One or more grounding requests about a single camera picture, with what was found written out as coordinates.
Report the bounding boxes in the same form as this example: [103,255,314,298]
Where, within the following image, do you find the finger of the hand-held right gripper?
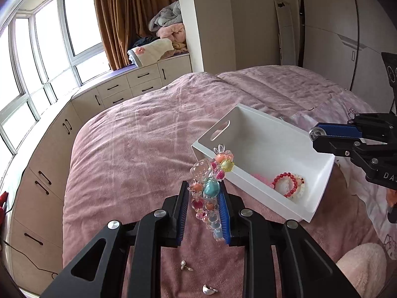
[313,113,397,140]
[312,135,388,174]

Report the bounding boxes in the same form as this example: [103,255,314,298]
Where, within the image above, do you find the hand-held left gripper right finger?
[217,183,360,298]

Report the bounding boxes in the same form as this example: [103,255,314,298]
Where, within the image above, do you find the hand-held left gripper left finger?
[40,180,190,298]

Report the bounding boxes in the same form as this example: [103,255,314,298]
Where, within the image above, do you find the silver pearl ring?
[308,127,325,142]

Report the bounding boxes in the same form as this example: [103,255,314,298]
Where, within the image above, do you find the colourful clear bead bracelet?
[190,144,234,242]

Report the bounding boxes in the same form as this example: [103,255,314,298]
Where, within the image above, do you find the white bead bracelet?
[276,175,307,202]

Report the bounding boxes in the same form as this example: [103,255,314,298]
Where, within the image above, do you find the pink bead bracelet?
[252,172,275,190]

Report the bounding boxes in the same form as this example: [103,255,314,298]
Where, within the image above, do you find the red bead bracelet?
[272,172,299,197]

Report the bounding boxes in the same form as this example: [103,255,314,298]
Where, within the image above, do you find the white plastic storage box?
[191,103,337,223]

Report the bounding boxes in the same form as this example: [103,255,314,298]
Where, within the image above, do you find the printed pink bed sheet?
[279,90,397,255]

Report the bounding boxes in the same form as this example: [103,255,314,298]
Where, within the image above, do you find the light pink fluffy blanket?
[336,244,388,298]

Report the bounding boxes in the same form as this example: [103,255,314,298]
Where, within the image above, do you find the white wardrobe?
[299,0,397,115]

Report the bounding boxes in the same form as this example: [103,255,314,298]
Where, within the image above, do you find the white leaning board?
[273,0,300,67]

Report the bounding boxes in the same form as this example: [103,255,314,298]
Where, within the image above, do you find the beige window bench cabinets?
[0,53,193,286]

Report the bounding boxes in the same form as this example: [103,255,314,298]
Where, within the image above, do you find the white floral folded blanket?
[128,39,174,67]

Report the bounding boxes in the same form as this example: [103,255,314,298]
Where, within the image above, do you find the dark clothes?
[132,36,160,50]

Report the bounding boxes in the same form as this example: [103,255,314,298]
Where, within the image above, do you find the pink folded blanket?
[157,23,188,53]

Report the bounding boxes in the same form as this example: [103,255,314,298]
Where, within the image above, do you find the grey folded quilt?
[148,0,182,32]

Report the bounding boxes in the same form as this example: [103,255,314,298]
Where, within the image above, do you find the brown curtain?
[93,0,182,70]

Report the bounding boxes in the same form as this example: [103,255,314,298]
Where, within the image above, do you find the bay window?
[0,0,112,156]

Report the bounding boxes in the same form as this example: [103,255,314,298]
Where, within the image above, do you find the black cable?
[3,240,58,278]

